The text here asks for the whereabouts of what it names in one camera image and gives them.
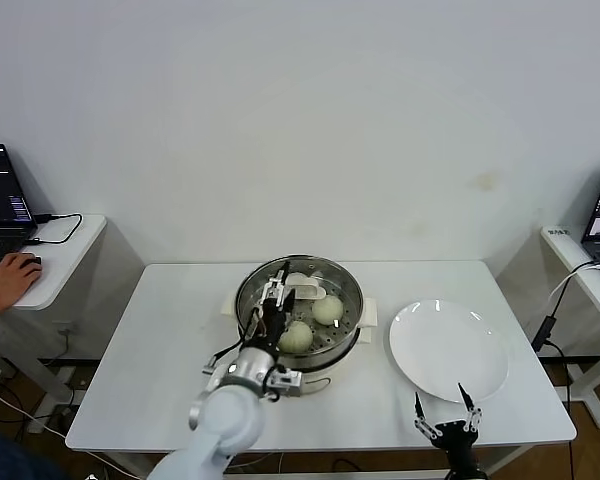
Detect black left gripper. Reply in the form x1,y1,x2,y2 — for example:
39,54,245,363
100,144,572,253
252,259,297,351

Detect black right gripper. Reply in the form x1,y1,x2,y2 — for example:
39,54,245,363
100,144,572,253
412,382,484,480

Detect glass lid cream handle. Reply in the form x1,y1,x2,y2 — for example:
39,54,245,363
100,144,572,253
235,255,365,352

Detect white steamed baozi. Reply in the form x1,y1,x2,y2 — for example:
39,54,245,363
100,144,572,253
278,321,313,354
311,294,345,325

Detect perforated steel steamer basket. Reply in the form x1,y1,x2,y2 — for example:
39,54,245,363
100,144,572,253
234,254,365,360

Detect stainless steel steamer pot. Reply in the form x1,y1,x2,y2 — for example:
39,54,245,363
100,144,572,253
219,295,379,396

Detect bare person hand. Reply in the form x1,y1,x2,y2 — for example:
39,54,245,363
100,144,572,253
0,252,44,311

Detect round white plate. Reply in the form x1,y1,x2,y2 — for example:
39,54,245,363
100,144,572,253
387,299,509,404

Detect white side table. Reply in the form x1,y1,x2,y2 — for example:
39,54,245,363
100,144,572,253
0,214,146,401
494,224,600,431

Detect white power strip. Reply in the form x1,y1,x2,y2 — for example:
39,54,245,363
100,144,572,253
25,418,69,441

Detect person leg blue jeans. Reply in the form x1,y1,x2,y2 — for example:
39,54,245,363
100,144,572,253
0,424,66,480

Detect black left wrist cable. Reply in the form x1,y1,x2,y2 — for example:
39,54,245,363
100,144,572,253
212,309,261,364

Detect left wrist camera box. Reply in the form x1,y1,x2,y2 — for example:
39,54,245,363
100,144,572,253
267,369,306,398

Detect black power adapter cable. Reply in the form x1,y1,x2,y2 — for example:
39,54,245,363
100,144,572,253
529,299,564,352

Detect white laptop cable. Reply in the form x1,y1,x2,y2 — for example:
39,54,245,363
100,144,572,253
549,260,600,306

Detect black laptop cable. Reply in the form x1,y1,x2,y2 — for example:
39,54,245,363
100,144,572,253
22,212,84,246

